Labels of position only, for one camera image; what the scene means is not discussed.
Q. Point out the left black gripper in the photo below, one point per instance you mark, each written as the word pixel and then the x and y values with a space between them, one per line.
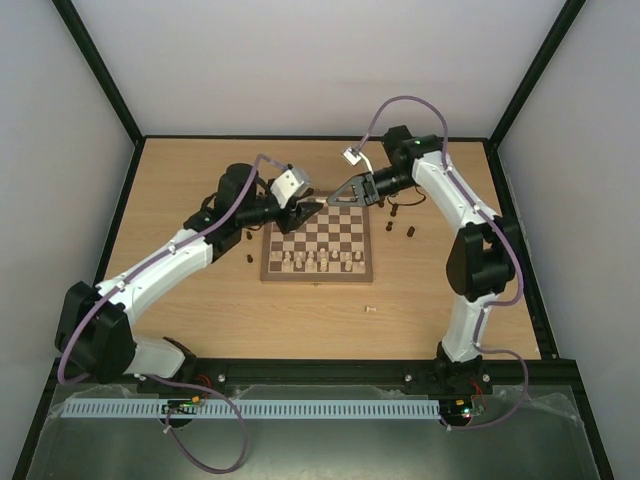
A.
pixel 294 218

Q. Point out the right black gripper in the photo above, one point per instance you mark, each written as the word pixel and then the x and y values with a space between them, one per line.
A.
pixel 370 188

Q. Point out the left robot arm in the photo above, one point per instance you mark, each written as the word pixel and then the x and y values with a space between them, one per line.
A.
pixel 95 326

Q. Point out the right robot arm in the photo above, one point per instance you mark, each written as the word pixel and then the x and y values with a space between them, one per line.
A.
pixel 482 260

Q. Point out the wooden chess board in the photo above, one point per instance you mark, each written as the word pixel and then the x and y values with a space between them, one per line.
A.
pixel 345 229

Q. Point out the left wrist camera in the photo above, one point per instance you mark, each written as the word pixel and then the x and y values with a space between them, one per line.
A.
pixel 293 182

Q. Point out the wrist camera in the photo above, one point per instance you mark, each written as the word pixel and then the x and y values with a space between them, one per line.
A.
pixel 293 182
pixel 354 156

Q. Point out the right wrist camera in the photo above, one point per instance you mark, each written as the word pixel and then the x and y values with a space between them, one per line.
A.
pixel 354 156

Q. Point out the white slotted cable duct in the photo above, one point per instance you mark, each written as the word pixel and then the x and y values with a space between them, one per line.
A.
pixel 253 409

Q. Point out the black frame rail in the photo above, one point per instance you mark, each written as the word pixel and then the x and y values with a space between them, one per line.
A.
pixel 421 377

